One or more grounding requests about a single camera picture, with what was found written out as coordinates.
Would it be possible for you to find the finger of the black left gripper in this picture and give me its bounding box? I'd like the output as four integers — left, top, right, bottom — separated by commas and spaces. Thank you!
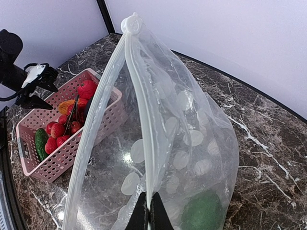
15, 95, 53, 110
38, 81, 58, 92

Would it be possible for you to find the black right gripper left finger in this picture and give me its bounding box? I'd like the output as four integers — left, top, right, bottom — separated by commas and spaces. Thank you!
125, 192, 148, 230

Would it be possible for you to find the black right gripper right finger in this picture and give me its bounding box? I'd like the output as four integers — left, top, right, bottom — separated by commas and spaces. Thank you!
150, 192, 173, 230

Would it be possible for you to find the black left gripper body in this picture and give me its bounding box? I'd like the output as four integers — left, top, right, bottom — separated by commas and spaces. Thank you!
20, 63, 59, 101

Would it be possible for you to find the red orange mango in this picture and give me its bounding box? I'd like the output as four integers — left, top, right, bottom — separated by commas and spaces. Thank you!
58, 98, 88, 115

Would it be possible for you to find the red tomato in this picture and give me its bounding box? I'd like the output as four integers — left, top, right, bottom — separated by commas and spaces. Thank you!
77, 80, 97, 100

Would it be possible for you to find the green avocado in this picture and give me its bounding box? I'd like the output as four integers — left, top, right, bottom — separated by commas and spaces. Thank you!
180, 190, 225, 230

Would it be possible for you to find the clear zip top bag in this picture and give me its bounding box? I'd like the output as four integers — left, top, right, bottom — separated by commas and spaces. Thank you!
63, 13, 239, 230

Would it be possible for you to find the dark purple eggplant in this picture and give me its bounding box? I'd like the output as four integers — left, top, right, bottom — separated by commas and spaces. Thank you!
83, 96, 93, 119

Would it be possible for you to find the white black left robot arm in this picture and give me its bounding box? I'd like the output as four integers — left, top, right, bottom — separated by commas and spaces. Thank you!
0, 29, 59, 110

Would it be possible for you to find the green cucumber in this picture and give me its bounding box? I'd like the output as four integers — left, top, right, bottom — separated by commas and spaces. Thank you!
35, 128, 49, 162

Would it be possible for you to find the pink perforated plastic basket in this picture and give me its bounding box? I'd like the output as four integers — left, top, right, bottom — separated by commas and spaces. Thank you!
15, 68, 123, 183

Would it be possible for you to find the black left corner post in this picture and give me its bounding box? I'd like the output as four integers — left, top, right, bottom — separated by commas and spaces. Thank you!
96, 0, 116, 34

